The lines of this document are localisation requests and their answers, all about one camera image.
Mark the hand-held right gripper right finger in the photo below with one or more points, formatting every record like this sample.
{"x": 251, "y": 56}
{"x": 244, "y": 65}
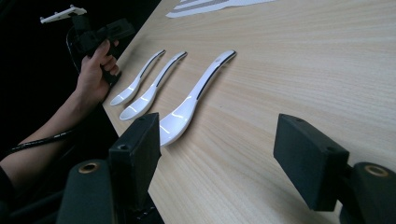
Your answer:
{"x": 308, "y": 161}

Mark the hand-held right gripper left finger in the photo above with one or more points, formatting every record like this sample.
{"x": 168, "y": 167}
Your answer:
{"x": 135, "y": 161}

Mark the white spoon with black stripe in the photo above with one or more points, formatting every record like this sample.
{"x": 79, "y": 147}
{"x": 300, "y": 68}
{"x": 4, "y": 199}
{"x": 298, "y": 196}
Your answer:
{"x": 177, "y": 119}
{"x": 137, "y": 109}
{"x": 127, "y": 94}

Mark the white paper sheets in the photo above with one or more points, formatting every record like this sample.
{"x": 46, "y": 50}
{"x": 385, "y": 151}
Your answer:
{"x": 199, "y": 7}

